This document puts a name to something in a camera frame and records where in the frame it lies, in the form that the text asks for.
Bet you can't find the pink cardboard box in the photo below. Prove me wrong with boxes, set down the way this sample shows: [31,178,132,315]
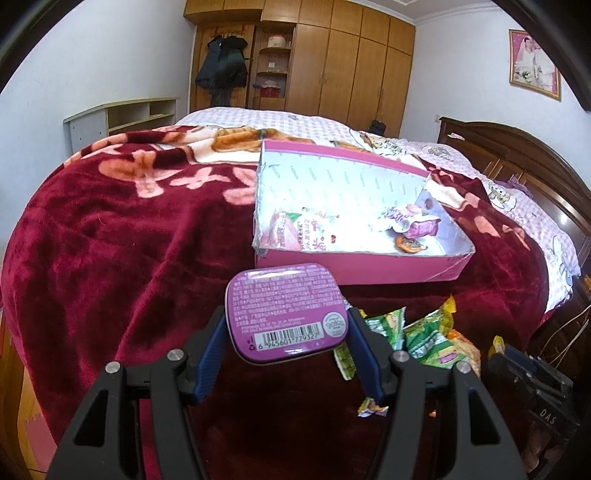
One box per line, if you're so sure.
[252,140,476,285]

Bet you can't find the red floral blanket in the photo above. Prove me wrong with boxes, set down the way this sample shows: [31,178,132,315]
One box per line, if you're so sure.
[1,127,549,479]

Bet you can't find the pink checkered bed sheet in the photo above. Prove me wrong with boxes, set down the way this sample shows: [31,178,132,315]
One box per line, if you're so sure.
[177,107,581,311]

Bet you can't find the yellow candy wrapper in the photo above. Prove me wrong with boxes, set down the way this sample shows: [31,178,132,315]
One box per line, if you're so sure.
[358,397,389,418]

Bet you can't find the orange jelly cup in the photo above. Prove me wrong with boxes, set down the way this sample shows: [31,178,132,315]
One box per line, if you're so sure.
[394,235,428,254]

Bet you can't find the orange sausage snack pack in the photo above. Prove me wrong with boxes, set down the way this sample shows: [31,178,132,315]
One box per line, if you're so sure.
[488,335,506,358]

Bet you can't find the framed wedding photo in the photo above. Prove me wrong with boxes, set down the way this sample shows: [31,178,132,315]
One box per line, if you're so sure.
[509,29,562,101]

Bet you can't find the dark hanging coats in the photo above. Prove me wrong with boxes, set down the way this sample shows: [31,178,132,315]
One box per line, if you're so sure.
[195,35,249,107]

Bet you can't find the purple mint tin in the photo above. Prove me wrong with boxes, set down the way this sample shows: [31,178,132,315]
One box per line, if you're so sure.
[224,263,349,365]

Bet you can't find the green pea snack bag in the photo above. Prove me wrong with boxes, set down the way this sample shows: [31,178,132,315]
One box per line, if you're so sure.
[404,296,481,375]

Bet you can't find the dark wooden headboard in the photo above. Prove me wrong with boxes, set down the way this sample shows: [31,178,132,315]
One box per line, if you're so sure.
[438,117,590,309]

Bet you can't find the black bag by wardrobe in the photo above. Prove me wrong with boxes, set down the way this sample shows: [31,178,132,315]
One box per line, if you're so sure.
[368,120,387,137]

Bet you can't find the low white shelf unit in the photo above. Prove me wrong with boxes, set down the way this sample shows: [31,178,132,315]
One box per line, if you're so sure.
[63,97,176,154]

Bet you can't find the wooden wardrobe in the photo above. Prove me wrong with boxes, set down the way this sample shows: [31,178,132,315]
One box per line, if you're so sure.
[184,1,416,137]

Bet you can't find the pink peach jelly pouch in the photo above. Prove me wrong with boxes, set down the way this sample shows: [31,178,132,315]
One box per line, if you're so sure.
[256,207,341,253]

